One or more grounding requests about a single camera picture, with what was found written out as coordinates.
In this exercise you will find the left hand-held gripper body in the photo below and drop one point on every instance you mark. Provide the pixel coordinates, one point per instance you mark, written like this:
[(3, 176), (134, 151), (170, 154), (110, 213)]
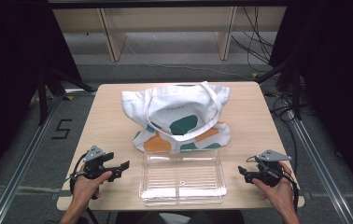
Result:
[(94, 168)]

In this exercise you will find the black curtain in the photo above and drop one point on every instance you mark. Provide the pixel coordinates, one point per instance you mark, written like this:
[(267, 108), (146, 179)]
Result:
[(9, 77), (336, 77)]

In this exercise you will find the person's right hand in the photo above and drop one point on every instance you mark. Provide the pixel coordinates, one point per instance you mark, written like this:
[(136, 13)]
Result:
[(277, 194)]

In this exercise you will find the grey metal floor rail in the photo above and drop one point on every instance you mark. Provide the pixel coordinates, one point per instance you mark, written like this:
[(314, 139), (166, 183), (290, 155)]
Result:
[(22, 168), (321, 168)]

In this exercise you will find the white tote bag colourful patches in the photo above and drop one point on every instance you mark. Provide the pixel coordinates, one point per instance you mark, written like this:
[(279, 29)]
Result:
[(177, 118)]

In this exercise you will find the person's left hand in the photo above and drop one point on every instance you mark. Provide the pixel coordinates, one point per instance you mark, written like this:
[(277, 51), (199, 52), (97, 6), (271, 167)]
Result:
[(86, 186)]

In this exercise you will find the clear plastic tray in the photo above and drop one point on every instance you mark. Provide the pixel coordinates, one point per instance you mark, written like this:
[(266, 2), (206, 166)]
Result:
[(182, 179)]

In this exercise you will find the black metal stand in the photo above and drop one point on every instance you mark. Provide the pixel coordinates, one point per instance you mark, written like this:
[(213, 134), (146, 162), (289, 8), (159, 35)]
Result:
[(289, 84), (53, 87)]

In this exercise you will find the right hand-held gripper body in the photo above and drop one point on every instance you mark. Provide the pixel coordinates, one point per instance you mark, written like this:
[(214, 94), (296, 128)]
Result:
[(269, 172)]

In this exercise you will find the light wooden bench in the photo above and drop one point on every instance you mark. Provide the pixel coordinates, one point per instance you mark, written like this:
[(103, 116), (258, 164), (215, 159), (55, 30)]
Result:
[(165, 21)]

